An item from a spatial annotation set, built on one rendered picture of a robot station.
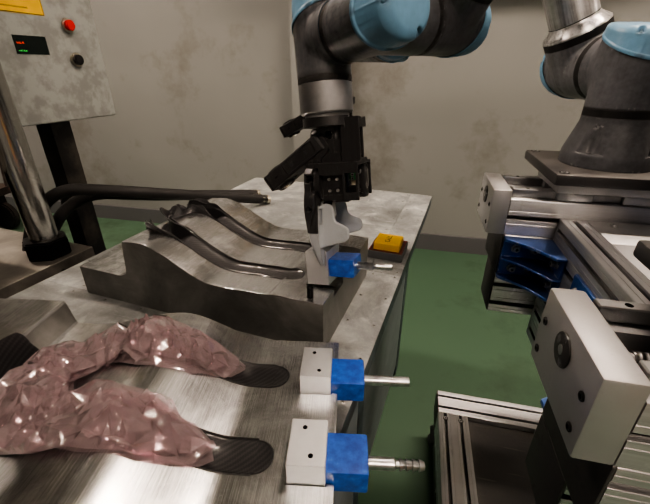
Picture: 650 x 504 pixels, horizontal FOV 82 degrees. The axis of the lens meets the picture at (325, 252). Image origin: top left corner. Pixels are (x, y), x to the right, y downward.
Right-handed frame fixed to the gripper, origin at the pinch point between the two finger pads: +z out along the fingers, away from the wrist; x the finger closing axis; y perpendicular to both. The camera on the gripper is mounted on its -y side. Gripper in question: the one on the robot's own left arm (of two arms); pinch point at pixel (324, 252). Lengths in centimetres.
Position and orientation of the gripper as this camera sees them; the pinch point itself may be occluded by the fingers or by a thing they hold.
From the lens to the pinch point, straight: 59.4
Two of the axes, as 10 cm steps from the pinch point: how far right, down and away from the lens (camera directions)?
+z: 0.8, 9.6, 2.7
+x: 3.6, -2.8, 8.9
